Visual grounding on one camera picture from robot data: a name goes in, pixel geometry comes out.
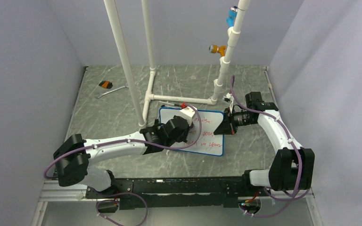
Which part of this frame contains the orange nozzle fitting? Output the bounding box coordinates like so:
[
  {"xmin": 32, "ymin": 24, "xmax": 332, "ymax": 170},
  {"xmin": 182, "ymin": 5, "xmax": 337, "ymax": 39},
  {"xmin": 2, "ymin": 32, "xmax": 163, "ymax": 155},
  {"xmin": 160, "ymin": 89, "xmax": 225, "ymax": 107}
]
[{"xmin": 209, "ymin": 45, "xmax": 227, "ymax": 57}]

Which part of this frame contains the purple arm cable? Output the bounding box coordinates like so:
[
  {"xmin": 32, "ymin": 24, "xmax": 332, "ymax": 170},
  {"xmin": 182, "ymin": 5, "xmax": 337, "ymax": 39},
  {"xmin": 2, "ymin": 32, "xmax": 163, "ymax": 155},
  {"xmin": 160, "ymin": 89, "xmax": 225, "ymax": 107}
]
[
  {"xmin": 43, "ymin": 104, "xmax": 203, "ymax": 180},
  {"xmin": 229, "ymin": 75, "xmax": 311, "ymax": 218}
]

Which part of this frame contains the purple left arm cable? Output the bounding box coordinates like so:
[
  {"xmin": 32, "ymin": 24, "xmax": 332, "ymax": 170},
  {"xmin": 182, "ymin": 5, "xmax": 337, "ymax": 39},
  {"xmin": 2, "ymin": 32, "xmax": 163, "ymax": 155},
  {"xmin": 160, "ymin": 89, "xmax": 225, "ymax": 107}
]
[{"xmin": 43, "ymin": 104, "xmax": 203, "ymax": 180}]

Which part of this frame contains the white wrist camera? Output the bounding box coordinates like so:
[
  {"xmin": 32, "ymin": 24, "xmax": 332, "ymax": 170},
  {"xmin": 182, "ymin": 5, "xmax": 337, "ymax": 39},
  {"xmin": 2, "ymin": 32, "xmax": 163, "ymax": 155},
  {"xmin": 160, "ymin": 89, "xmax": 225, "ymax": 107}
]
[
  {"xmin": 180, "ymin": 102, "xmax": 196, "ymax": 125},
  {"xmin": 222, "ymin": 93, "xmax": 234, "ymax": 104}
]

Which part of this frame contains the white pvc pipe frame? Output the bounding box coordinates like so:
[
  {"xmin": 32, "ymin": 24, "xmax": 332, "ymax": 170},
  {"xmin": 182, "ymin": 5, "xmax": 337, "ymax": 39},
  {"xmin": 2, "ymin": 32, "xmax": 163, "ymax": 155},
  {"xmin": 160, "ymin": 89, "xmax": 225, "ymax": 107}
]
[{"xmin": 104, "ymin": 0, "xmax": 251, "ymax": 128}]

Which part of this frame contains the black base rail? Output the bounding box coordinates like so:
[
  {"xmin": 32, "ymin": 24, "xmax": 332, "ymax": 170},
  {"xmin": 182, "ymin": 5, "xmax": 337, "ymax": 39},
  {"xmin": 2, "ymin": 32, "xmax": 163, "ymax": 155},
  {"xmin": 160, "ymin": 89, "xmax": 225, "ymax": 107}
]
[{"xmin": 86, "ymin": 176, "xmax": 264, "ymax": 210}]

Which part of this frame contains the blue framed whiteboard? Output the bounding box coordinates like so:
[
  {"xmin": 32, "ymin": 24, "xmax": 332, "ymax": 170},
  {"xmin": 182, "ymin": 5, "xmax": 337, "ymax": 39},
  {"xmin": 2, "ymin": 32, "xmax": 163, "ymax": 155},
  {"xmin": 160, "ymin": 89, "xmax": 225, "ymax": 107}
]
[{"xmin": 158, "ymin": 107, "xmax": 224, "ymax": 156}]

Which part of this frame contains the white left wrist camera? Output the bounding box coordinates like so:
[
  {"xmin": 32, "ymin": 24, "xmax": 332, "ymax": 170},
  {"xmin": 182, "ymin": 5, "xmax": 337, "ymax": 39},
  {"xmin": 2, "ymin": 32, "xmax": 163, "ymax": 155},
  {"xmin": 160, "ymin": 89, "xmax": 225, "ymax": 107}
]
[{"xmin": 180, "ymin": 102, "xmax": 196, "ymax": 125}]

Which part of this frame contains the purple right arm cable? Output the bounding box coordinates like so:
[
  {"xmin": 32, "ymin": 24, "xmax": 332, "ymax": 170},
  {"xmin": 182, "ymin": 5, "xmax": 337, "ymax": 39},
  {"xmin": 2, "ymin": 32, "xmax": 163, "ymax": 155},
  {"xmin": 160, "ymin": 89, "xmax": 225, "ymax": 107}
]
[{"xmin": 229, "ymin": 75, "xmax": 311, "ymax": 218}]

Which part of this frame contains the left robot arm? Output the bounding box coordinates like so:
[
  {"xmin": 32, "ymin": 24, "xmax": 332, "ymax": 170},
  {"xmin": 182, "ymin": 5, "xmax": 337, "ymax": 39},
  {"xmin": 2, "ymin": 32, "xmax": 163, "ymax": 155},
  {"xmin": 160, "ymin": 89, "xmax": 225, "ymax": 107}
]
[{"xmin": 53, "ymin": 115, "xmax": 193, "ymax": 198}]

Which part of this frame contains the blue nozzle fitting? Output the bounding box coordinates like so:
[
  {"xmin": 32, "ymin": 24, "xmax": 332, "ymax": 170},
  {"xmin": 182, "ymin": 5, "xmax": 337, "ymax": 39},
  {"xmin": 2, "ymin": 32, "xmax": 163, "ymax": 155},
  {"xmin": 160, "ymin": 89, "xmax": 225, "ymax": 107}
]
[{"xmin": 226, "ymin": 6, "xmax": 239, "ymax": 27}]

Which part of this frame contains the orange black small tool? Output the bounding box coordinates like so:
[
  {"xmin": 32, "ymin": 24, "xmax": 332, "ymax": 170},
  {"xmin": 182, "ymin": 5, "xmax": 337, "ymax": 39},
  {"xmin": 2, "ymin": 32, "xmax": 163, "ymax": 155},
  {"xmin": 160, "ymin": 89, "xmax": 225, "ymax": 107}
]
[{"xmin": 99, "ymin": 81, "xmax": 113, "ymax": 89}]

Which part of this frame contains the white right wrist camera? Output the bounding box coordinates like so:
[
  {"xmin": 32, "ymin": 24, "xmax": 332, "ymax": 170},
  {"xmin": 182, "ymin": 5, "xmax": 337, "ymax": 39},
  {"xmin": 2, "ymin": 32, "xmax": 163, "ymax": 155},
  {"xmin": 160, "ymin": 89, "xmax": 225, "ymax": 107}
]
[{"xmin": 222, "ymin": 93, "xmax": 234, "ymax": 104}]

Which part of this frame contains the black whiteboard marker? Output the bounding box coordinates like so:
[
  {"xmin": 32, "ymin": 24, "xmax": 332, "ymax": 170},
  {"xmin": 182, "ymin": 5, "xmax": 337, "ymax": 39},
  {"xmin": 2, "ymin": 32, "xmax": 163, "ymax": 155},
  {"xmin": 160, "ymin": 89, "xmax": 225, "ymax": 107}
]
[{"xmin": 158, "ymin": 101, "xmax": 182, "ymax": 108}]

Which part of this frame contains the silver wrench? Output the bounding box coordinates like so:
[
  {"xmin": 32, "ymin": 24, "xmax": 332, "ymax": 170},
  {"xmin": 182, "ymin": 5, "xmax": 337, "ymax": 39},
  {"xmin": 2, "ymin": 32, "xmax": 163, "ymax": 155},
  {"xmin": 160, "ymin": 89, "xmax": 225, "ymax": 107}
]
[{"xmin": 95, "ymin": 85, "xmax": 128, "ymax": 99}]

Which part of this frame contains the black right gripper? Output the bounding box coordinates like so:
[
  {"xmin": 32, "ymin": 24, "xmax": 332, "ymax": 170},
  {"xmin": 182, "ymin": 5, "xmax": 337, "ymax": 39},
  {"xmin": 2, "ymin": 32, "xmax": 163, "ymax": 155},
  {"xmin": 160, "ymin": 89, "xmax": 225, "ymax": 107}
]
[{"xmin": 214, "ymin": 107, "xmax": 255, "ymax": 135}]

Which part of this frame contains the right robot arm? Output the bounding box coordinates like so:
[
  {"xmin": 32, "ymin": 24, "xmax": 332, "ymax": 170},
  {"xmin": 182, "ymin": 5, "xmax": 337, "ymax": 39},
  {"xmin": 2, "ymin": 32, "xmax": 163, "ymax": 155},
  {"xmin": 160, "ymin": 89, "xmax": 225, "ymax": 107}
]
[{"xmin": 214, "ymin": 92, "xmax": 315, "ymax": 195}]

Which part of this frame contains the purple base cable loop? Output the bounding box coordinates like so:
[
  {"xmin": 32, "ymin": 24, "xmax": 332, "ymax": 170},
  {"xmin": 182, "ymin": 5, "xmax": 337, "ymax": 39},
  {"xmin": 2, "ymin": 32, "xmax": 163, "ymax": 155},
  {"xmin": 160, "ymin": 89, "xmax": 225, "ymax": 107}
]
[{"xmin": 96, "ymin": 194, "xmax": 150, "ymax": 226}]

